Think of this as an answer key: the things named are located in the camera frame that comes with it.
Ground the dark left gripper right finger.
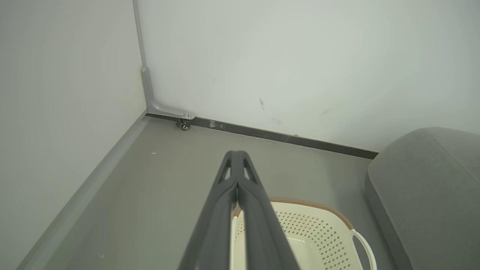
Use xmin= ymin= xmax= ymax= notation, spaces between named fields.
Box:
xmin=237 ymin=151 xmax=300 ymax=270

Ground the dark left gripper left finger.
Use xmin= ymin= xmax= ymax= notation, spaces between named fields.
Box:
xmin=178 ymin=151 xmax=238 ymax=270

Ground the grey fabric sofa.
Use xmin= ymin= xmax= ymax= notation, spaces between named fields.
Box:
xmin=364 ymin=127 xmax=480 ymax=270

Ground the white perforated laundry basket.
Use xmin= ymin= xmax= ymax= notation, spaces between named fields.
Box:
xmin=229 ymin=197 xmax=377 ymax=270

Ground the black baseboard strip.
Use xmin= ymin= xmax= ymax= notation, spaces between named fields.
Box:
xmin=145 ymin=112 xmax=378 ymax=160

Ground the thin grey corner strip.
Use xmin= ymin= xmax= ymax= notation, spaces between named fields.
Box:
xmin=132 ymin=0 xmax=147 ymax=70

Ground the grey metal corner bracket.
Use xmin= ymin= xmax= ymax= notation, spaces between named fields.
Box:
xmin=141 ymin=66 xmax=196 ymax=120

